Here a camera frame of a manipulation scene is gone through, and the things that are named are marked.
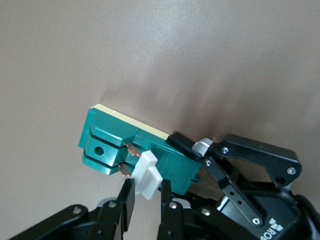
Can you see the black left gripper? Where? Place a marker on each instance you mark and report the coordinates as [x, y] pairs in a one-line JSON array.
[[287, 212]]

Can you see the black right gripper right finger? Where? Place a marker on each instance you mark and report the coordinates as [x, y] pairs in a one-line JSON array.
[[172, 220]]

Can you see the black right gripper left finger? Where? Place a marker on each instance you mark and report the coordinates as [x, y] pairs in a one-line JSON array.
[[127, 200]]

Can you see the brown table mat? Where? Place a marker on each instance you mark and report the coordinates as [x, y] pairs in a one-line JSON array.
[[75, 50]]

